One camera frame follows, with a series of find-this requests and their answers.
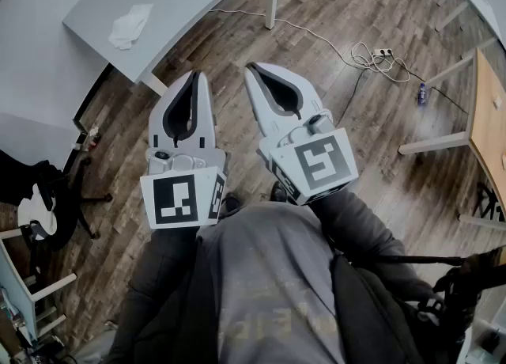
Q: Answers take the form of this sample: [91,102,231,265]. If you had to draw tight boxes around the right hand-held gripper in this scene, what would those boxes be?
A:
[244,62,359,207]

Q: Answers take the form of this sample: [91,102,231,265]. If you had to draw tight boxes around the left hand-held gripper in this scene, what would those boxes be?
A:
[140,70,230,231]

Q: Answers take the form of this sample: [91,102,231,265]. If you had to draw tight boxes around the white cloth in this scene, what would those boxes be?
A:
[108,2,155,51]

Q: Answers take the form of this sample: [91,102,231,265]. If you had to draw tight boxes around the black shoulder bag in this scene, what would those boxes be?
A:
[331,244,506,364]

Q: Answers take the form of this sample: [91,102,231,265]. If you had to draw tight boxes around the person's left forearm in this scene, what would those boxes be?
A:
[105,226,205,364]

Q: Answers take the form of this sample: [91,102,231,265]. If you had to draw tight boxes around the person's right forearm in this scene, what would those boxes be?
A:
[310,187,438,316]

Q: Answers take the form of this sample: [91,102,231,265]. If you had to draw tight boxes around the person's left shoe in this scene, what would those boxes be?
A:
[222,191,243,214]

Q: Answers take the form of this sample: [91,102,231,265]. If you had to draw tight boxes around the person's shoe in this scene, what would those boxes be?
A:
[270,180,290,204]
[222,191,243,214]

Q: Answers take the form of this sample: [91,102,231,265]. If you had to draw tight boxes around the person's right shoe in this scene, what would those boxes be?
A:
[270,180,290,204]

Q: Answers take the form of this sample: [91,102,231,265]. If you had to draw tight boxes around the blue bottle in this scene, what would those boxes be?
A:
[414,82,431,108]

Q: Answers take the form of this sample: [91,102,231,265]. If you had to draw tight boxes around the black office chair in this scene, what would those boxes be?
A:
[0,148,115,252]
[475,181,506,222]

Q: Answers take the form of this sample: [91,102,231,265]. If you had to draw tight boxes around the person's torso in grey shirt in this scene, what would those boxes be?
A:
[169,200,420,364]

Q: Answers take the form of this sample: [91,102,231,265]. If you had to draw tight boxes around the wooden table with white legs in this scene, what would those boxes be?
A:
[398,47,506,233]

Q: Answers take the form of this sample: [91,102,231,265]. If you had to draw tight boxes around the white shelf rack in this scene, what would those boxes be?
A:
[0,227,78,342]

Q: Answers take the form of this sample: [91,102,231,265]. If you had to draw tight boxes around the white cable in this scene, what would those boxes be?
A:
[207,8,412,83]

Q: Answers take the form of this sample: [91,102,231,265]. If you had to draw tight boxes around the small bottles by wall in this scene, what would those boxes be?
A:
[72,124,100,153]

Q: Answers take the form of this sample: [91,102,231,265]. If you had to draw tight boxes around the black cable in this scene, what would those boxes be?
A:
[342,59,470,118]

